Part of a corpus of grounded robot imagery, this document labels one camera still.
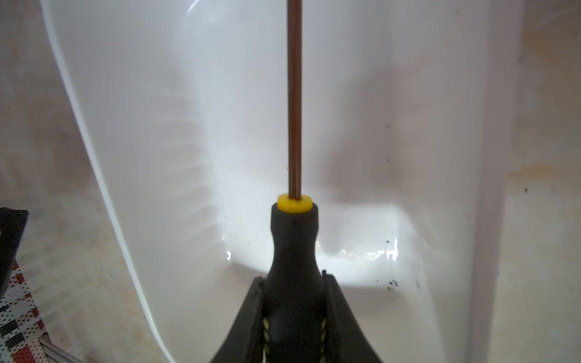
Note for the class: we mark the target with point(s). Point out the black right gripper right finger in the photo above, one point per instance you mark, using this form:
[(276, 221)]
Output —
[(344, 340)]

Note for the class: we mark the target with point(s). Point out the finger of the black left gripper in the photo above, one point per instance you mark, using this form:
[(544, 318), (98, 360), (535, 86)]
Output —
[(12, 226)]

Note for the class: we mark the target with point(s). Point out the white rectangular plastic bin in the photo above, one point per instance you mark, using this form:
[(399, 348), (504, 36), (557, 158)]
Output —
[(407, 109)]

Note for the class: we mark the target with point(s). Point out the black yellow screwdriver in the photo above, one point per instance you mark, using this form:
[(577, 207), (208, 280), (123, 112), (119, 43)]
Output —
[(294, 303)]

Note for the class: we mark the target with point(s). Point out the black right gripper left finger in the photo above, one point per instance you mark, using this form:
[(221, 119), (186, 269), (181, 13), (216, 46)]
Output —
[(245, 341)]

